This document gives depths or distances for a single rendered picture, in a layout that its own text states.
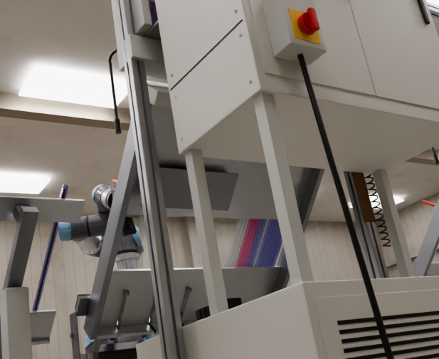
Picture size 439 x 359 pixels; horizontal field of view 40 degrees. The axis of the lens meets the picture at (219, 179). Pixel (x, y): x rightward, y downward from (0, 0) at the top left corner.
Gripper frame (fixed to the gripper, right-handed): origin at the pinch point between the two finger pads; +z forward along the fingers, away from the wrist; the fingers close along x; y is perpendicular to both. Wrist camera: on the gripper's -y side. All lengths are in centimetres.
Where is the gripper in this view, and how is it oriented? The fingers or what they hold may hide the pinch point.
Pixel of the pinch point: (141, 215)
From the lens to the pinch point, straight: 190.8
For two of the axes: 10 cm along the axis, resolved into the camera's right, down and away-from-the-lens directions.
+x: 8.6, -1.5, 4.9
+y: -0.7, -9.8, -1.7
